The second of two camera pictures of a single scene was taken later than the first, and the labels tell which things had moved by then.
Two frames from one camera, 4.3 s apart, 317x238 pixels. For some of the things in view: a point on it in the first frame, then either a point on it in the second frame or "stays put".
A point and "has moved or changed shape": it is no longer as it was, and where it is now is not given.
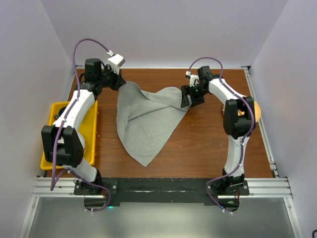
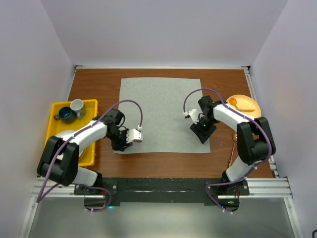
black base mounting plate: (102, 195) stays put
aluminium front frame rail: (271, 187) stays put
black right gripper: (186, 90) to (203, 135)
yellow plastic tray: (87, 128) stays put
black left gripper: (119, 82) to (121, 146)
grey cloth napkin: (146, 120) has moved or changed shape
